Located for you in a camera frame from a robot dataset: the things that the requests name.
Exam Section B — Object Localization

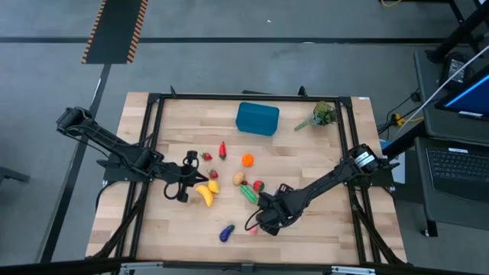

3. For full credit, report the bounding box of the yellow toy banana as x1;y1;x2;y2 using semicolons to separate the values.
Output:
195;184;215;208

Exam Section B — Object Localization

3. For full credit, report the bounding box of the purple toy eggplant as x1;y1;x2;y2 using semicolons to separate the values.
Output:
219;224;236;243

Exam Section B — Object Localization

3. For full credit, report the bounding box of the black laptop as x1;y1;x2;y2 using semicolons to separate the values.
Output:
414;136;489;232

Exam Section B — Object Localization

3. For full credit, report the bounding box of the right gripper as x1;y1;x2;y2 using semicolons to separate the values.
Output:
254;183;298;237

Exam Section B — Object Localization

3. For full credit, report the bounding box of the black chair leg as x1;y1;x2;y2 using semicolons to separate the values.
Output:
0;166;31;184

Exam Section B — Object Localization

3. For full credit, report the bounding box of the black aluminium table frame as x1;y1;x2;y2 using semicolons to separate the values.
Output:
86;85;410;268

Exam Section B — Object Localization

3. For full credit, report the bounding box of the green leafy toy vegetable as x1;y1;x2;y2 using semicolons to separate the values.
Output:
293;100;339;133

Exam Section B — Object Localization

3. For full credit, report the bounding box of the black crossbeam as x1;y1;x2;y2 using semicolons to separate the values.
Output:
0;256;489;275

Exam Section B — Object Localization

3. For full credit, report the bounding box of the silver frame bracket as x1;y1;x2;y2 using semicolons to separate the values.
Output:
330;266;377;275
120;261;164;275

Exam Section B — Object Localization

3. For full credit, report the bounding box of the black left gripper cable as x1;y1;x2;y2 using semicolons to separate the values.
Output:
163;181;181;202

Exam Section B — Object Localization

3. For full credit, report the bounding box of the black orange-striped floor mat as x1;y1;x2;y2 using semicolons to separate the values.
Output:
81;0;149;65

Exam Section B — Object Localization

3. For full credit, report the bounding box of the black stand beam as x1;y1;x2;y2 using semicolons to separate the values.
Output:
426;0;489;64

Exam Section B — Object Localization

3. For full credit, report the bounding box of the teal plastic tupperware container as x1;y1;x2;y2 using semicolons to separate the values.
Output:
235;101;280;137

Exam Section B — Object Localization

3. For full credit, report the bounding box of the white cable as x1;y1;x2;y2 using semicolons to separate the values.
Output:
397;44;489;134

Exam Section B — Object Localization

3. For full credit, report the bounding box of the black power adapter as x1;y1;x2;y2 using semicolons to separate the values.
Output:
439;52;474;88

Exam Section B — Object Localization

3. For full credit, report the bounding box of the monitor with blue screen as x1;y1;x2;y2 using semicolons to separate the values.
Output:
434;64;489;122

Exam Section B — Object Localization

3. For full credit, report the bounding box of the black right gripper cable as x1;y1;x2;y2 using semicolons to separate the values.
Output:
244;209;265;233

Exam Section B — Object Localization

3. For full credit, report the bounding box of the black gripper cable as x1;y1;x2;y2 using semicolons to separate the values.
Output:
163;181;181;202
244;209;265;233

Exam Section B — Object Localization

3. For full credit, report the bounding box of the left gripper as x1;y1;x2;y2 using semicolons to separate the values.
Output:
162;150;210;203

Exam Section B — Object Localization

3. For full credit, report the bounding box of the black side desk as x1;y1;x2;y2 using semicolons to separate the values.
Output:
381;47;489;238

